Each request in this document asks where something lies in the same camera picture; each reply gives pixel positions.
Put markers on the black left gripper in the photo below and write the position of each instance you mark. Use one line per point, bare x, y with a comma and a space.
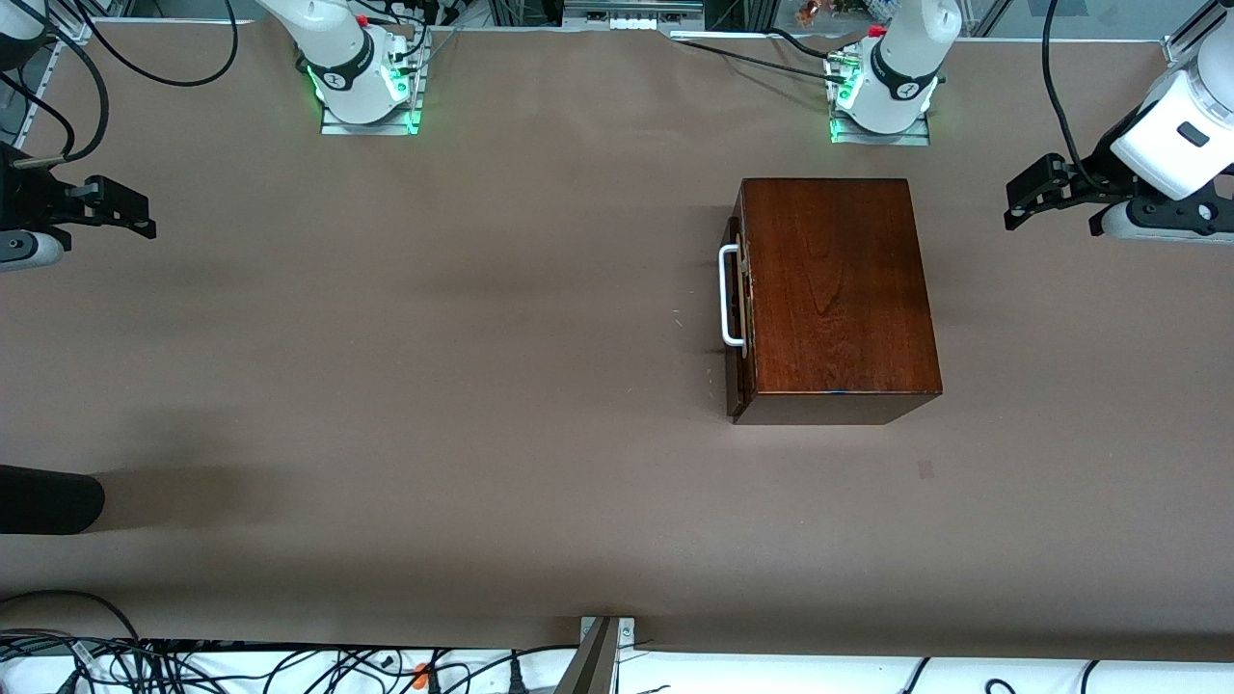
1096, 173

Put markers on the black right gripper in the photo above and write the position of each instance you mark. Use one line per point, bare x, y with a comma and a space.
21, 198

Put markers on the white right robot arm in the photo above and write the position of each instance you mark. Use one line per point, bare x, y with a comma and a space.
347, 82

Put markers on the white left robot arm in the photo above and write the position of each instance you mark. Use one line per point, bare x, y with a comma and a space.
901, 87

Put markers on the dark brown wooden cabinet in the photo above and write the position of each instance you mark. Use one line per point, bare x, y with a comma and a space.
839, 289

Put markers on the small colourful figurines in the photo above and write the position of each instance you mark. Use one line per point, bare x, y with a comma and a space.
810, 12

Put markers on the black cylinder object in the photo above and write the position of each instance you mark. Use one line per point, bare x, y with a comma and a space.
48, 499

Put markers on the white power strip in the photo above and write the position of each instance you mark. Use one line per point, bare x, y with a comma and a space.
631, 24

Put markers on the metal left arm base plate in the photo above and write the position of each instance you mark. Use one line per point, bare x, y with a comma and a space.
882, 139

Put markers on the aluminium frame profile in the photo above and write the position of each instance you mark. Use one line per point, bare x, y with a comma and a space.
72, 29
1195, 29

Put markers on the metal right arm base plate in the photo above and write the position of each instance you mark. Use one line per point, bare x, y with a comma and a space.
371, 129

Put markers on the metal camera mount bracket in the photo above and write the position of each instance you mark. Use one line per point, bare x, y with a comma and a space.
593, 665

